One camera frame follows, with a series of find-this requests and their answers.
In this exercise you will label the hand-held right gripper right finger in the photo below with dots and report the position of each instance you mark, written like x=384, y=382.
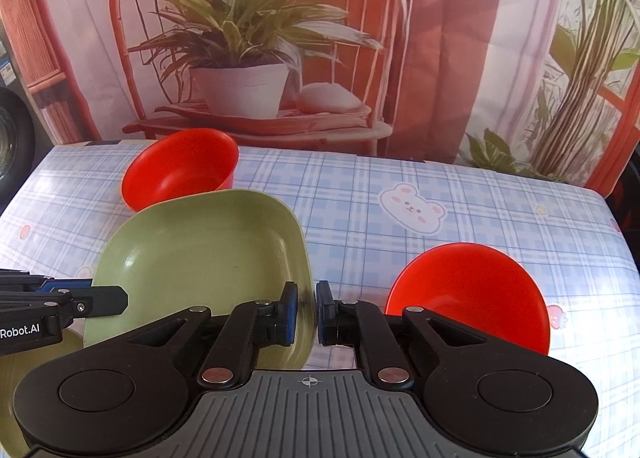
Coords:
x=325, y=314

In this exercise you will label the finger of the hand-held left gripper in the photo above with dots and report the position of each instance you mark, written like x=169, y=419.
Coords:
x=67, y=284
x=102, y=300

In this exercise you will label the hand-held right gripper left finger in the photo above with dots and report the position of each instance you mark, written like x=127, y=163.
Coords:
x=288, y=314

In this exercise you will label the square green plate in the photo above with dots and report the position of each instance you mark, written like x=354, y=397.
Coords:
x=200, y=258

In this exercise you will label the pale green plate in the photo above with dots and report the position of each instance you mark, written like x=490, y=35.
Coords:
x=20, y=388

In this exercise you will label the red bowl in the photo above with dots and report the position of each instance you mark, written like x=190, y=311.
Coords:
x=465, y=288
x=175, y=173

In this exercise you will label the printed plant backdrop cloth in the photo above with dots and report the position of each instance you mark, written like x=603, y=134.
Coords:
x=450, y=63

